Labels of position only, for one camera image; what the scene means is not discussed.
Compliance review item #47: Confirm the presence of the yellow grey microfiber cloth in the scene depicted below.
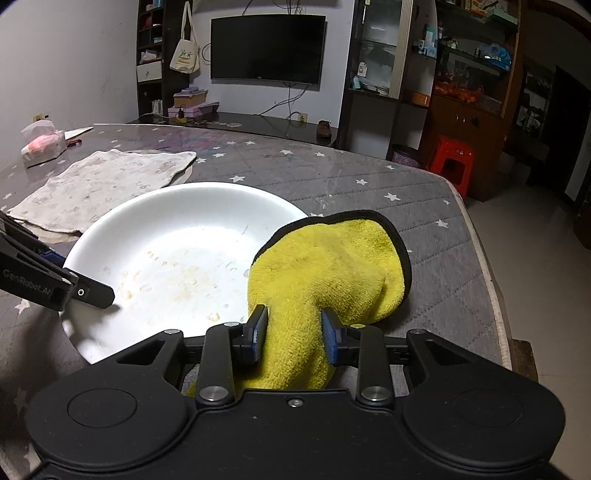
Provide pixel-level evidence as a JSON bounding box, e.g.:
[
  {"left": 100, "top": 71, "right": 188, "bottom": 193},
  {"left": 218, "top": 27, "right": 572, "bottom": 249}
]
[{"left": 235, "top": 210, "right": 412, "bottom": 392}]

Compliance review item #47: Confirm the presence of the white ceramic bowl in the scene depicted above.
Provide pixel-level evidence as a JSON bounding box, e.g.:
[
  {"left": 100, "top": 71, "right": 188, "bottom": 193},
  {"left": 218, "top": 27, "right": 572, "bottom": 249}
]
[{"left": 60, "top": 182, "right": 307, "bottom": 364}]

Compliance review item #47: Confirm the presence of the white patterned towel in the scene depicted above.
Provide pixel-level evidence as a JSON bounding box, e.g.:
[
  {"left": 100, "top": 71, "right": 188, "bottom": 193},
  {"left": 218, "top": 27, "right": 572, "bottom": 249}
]
[{"left": 7, "top": 148, "right": 198, "bottom": 235}]

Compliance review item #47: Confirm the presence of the tissue pack in plastic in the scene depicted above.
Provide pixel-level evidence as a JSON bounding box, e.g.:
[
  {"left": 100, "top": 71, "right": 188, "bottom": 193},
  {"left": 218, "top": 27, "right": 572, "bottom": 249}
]
[{"left": 21, "top": 120, "right": 67, "bottom": 168}]

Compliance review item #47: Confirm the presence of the red pen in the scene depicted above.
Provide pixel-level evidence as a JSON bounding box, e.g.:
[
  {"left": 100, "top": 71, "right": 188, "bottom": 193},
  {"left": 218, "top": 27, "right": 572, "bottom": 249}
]
[{"left": 66, "top": 138, "right": 82, "bottom": 148}]

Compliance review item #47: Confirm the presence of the white paper sheet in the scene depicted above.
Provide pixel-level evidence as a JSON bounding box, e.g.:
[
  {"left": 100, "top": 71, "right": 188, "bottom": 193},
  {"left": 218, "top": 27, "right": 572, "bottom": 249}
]
[{"left": 64, "top": 126, "right": 93, "bottom": 141}]

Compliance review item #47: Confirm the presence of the red plastic stool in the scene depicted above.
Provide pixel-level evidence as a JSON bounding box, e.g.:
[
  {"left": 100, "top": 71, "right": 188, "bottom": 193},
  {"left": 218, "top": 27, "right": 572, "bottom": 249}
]
[{"left": 430, "top": 135, "right": 475, "bottom": 199}]

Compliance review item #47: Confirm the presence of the stack of boxes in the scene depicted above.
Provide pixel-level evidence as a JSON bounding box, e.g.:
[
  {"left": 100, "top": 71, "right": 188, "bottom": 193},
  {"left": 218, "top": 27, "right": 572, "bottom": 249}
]
[{"left": 167, "top": 87, "right": 219, "bottom": 120}]

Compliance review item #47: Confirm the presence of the low black tv bench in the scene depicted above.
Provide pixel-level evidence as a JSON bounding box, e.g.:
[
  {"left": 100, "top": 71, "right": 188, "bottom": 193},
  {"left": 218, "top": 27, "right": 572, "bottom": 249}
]
[{"left": 131, "top": 112, "right": 341, "bottom": 148}]

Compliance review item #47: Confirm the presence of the glass door cabinet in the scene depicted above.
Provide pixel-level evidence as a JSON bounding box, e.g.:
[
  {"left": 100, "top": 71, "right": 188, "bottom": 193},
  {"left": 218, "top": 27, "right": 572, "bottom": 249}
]
[{"left": 335, "top": 1, "right": 417, "bottom": 161}]

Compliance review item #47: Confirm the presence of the canvas tote bag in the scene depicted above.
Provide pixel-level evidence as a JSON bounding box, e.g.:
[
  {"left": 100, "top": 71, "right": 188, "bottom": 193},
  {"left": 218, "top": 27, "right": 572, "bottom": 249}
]
[{"left": 169, "top": 1, "right": 200, "bottom": 74}]

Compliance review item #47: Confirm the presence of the black flat television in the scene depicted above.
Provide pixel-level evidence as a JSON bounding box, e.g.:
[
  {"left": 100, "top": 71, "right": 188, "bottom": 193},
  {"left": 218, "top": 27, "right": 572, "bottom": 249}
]
[{"left": 209, "top": 14, "right": 327, "bottom": 85}]

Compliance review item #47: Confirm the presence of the dark wooden display cabinet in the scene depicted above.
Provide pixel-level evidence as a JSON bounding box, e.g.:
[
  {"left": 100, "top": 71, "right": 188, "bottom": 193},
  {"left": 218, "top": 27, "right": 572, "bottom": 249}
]
[{"left": 419, "top": 1, "right": 526, "bottom": 201}]

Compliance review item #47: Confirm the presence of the black wall bookshelf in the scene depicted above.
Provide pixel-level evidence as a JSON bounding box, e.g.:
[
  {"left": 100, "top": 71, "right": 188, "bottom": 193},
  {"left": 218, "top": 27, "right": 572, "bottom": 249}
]
[{"left": 136, "top": 0, "right": 189, "bottom": 118}]

